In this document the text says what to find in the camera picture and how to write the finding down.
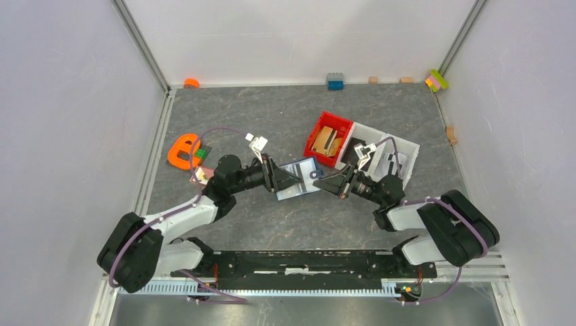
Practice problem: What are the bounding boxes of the orange plastic letter shape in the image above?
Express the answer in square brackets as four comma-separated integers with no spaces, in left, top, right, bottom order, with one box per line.
[167,134,202,170]

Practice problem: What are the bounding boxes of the navy blue card holder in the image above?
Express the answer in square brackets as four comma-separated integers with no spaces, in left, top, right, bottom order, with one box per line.
[276,157,324,201]

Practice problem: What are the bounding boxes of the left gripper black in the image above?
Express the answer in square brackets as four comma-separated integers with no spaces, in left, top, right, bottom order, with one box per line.
[230,153,302,194]

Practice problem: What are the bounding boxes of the white plastic bin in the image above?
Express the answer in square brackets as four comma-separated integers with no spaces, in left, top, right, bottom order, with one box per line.
[334,122,386,170]
[374,134,420,189]

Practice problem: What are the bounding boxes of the black white cards in bin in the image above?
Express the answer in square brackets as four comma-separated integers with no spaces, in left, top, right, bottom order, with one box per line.
[378,152,408,179]

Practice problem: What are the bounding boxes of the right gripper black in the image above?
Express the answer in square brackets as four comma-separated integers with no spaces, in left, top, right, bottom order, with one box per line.
[312,162,384,206]

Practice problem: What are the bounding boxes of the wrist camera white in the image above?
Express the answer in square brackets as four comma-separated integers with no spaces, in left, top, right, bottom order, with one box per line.
[245,132,268,163]
[355,143,377,170]

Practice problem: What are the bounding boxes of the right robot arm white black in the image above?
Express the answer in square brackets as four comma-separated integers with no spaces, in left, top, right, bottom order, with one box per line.
[314,165,500,277]

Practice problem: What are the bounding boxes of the red plastic bin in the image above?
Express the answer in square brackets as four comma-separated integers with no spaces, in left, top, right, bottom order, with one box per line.
[304,111,353,168]

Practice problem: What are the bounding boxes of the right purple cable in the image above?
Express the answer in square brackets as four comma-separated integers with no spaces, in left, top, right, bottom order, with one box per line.
[376,136,489,307]

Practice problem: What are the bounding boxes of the white plastic bin left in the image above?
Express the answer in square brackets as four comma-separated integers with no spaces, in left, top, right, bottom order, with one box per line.
[334,122,386,170]

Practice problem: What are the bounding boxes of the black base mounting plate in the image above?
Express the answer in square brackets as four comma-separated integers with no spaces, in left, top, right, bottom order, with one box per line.
[189,250,437,290]

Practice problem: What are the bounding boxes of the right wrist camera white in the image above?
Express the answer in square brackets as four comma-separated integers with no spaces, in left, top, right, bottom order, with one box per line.
[355,143,377,170]

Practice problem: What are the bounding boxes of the green pink toy brick stack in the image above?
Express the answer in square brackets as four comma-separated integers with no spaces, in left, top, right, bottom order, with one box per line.
[425,69,450,93]

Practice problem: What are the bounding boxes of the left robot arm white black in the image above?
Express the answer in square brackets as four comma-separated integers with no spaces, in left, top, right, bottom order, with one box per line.
[96,153,302,293]

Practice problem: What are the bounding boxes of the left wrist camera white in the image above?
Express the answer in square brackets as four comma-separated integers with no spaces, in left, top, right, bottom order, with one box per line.
[245,132,268,163]

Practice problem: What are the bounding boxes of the curved tan wooden piece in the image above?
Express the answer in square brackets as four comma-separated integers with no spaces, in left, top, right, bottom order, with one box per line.
[446,126,458,146]

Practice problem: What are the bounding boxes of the white plastic bin right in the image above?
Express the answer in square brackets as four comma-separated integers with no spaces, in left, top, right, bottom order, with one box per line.
[374,134,420,189]

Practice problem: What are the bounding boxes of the green toy block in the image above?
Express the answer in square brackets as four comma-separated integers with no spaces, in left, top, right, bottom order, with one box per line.
[194,148,209,160]

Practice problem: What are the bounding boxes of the blue grey toy brick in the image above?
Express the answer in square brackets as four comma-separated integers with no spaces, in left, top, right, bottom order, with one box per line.
[326,73,345,91]

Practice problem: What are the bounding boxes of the orange round cap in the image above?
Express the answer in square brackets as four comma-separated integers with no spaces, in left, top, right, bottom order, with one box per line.
[183,78,200,88]

